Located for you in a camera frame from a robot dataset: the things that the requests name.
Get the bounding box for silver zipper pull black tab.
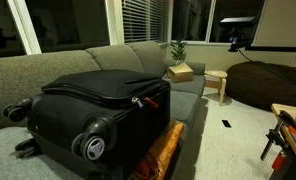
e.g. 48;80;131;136
131;96;145;110

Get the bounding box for black fabric wheeled suitcase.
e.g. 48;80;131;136
2;68;172;180

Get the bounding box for red zipper pull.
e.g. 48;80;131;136
144;96;160;110

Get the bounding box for tan box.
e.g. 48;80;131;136
167;62;194;83

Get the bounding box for green potted plant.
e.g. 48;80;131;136
169;38;188;66

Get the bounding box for orange patterned cloth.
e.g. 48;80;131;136
131;120;185;180

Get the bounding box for round wooden stool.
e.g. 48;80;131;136
203;69;228;104

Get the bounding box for white window blinds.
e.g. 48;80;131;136
121;0;169;44

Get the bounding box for black phone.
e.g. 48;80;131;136
221;119;232;129

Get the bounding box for dark brown bean bag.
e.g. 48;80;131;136
225;60;296;111

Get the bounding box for grey fabric sofa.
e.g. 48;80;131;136
0;40;207;180

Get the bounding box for black bar clamp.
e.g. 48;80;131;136
260;110;296;162

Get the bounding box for wooden work table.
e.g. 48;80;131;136
270;103;296;180

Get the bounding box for white window frame post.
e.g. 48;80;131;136
104;0;125;46
6;0;43;55

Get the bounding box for black mounted camera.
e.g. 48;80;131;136
219;16;257;44

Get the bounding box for red clamp handle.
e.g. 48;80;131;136
271;151;287;172

